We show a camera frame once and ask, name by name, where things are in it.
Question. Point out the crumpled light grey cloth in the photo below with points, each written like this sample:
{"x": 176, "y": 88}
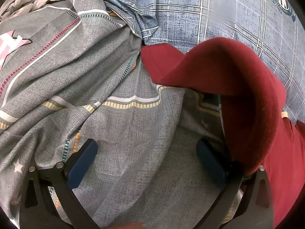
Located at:
{"x": 26, "y": 1}

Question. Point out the grey striped star quilt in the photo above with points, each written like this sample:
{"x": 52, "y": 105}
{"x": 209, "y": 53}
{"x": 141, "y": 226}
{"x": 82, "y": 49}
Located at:
{"x": 95, "y": 88}

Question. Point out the red knit sweater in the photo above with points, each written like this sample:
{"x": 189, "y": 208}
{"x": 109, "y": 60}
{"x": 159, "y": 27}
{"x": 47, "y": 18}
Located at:
{"x": 238, "y": 88}

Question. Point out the blue plaid pillow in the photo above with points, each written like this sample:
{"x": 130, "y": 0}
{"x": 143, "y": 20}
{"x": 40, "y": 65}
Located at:
{"x": 190, "y": 12}

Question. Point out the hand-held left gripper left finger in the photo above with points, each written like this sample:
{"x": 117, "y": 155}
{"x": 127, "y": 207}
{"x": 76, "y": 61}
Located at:
{"x": 82, "y": 163}

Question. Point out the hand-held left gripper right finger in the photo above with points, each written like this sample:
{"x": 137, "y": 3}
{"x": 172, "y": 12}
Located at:
{"x": 212, "y": 164}

